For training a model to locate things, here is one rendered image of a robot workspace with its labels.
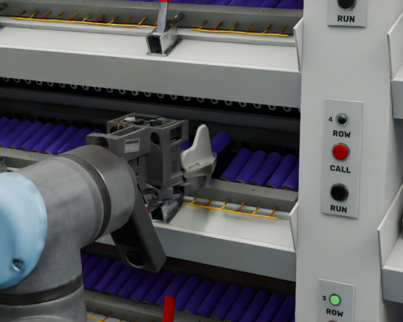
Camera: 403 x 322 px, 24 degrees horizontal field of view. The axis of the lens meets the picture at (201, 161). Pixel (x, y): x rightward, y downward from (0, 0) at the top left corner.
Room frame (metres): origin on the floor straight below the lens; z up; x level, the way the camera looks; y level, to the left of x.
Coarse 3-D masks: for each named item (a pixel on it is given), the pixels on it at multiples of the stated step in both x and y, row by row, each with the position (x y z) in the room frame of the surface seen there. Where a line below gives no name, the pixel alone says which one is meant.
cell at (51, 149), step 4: (68, 128) 1.25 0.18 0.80; (72, 128) 1.25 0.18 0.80; (76, 128) 1.25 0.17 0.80; (64, 132) 1.24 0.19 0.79; (68, 132) 1.24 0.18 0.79; (72, 132) 1.25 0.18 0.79; (76, 132) 1.25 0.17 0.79; (60, 136) 1.24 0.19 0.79; (64, 136) 1.23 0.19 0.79; (68, 136) 1.24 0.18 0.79; (72, 136) 1.24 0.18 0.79; (56, 140) 1.23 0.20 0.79; (60, 140) 1.23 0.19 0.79; (64, 140) 1.23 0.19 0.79; (68, 140) 1.23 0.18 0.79; (52, 144) 1.22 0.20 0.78; (56, 144) 1.22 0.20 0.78; (60, 144) 1.22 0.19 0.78; (64, 144) 1.23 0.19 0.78; (48, 148) 1.21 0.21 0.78; (52, 148) 1.21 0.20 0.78; (56, 148) 1.21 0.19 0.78; (60, 148) 1.22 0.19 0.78; (48, 152) 1.21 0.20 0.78; (52, 152) 1.21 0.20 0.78; (56, 152) 1.21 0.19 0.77
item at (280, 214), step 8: (8, 168) 1.21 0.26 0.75; (16, 168) 1.20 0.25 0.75; (184, 200) 1.07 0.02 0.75; (192, 200) 1.06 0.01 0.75; (200, 200) 1.06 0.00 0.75; (208, 200) 1.06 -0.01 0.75; (224, 208) 1.05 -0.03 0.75; (232, 208) 1.04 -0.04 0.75; (248, 208) 1.03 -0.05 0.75; (272, 216) 1.01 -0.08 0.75; (280, 216) 1.01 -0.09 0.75
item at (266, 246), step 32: (0, 96) 1.37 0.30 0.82; (32, 96) 1.34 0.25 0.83; (64, 96) 1.31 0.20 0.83; (96, 96) 1.28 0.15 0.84; (288, 128) 1.14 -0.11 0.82; (160, 224) 1.04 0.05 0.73; (192, 224) 1.03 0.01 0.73; (224, 224) 1.02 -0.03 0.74; (256, 224) 1.01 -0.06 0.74; (288, 224) 1.00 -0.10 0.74; (192, 256) 1.03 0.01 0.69; (224, 256) 1.00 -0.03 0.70; (256, 256) 0.98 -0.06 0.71; (288, 256) 0.96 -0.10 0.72
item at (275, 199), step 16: (16, 160) 1.20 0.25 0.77; (32, 160) 1.18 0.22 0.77; (192, 192) 1.07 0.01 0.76; (208, 192) 1.06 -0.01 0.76; (224, 192) 1.04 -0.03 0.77; (240, 192) 1.03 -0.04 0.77; (256, 192) 1.03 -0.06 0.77; (272, 192) 1.02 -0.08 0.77; (288, 192) 1.02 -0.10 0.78; (240, 208) 1.02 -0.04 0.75; (256, 208) 1.02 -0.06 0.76; (272, 208) 1.02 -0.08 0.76; (288, 208) 1.01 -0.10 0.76
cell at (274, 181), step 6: (288, 156) 1.09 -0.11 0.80; (294, 156) 1.09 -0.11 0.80; (282, 162) 1.08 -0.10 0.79; (288, 162) 1.08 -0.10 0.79; (294, 162) 1.09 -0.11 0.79; (282, 168) 1.07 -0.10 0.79; (288, 168) 1.07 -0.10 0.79; (276, 174) 1.06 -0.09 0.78; (282, 174) 1.06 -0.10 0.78; (288, 174) 1.07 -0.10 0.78; (270, 180) 1.05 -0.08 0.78; (276, 180) 1.05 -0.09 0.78; (282, 180) 1.06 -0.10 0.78; (276, 186) 1.04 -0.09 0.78
